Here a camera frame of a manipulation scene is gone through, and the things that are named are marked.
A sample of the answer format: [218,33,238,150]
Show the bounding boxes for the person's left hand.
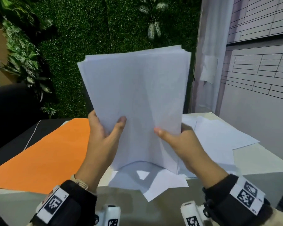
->
[74,110,127,193]

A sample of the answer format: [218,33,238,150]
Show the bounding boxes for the person's right hand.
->
[154,123,229,189]

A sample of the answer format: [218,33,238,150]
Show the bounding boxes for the white sheets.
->
[108,114,260,202]

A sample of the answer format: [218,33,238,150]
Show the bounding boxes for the orange folder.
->
[0,118,91,195]

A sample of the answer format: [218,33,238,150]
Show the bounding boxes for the gathered white paper bundle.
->
[77,45,191,175]

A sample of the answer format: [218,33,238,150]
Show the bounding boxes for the person's right forearm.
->
[262,206,283,226]

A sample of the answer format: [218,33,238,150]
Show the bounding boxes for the person's left forearm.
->
[70,174,97,195]

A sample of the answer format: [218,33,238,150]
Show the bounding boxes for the white paper note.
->
[200,55,219,84]

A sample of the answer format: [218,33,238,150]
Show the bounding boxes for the black leather sofa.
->
[0,83,71,172]

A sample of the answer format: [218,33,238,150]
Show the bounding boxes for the artificial green hedge panel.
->
[35,0,202,118]

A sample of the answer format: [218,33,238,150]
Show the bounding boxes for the artificial fern plant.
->
[0,0,58,116]

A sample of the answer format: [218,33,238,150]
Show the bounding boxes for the white sheer curtain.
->
[190,0,235,115]

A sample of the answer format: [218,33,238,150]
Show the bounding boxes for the hanging striped fern leaves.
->
[138,0,169,41]

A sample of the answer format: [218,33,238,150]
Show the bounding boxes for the black left wrist strap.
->
[29,180,97,226]

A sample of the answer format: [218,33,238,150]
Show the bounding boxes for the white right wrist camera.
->
[180,201,212,226]

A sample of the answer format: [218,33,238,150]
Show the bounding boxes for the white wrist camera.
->
[180,201,212,226]
[94,204,121,226]

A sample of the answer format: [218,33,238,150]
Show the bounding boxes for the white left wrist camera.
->
[94,204,121,226]

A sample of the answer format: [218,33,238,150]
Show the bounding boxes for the thin white cable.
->
[23,120,41,150]

